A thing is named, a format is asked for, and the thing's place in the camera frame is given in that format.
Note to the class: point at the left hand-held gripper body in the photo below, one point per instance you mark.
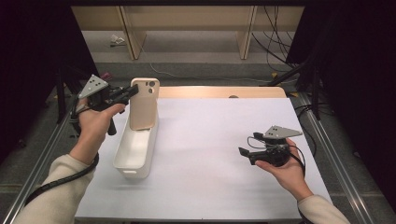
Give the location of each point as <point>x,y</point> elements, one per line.
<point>96,93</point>

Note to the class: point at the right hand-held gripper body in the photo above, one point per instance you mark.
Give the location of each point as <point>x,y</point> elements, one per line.
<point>275,154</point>

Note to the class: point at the beige phone case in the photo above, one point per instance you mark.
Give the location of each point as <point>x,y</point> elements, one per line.
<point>143,109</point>

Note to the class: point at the white storage box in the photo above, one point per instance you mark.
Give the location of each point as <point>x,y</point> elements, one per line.
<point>134,152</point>

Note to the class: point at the person's right hand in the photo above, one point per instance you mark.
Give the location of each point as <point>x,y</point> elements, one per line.
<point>294,179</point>

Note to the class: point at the person's left hand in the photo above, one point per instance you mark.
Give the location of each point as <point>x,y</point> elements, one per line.
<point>90,133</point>

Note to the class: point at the small pink object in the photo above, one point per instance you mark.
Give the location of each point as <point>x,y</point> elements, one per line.
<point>106,76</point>

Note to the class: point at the black metal stand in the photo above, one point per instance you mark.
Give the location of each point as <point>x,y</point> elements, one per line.
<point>61,99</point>

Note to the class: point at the dark table grommet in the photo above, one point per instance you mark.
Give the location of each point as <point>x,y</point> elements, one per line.
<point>233,96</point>

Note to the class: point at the crumpled white paper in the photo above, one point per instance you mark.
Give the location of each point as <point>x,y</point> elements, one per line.
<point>116,39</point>

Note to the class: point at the black tripod stand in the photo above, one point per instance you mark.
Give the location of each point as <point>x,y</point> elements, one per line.
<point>316,99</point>

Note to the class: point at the white table mat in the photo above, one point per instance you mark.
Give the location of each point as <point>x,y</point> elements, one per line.
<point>186,186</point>

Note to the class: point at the black curtain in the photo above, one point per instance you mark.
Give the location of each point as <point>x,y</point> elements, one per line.
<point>358,62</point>
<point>25,62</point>

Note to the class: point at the wooden shelf unit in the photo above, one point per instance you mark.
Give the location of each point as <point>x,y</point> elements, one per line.
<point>186,18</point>

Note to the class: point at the aluminium floor rail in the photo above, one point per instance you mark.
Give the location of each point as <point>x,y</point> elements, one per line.
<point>342,169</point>
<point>40,161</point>

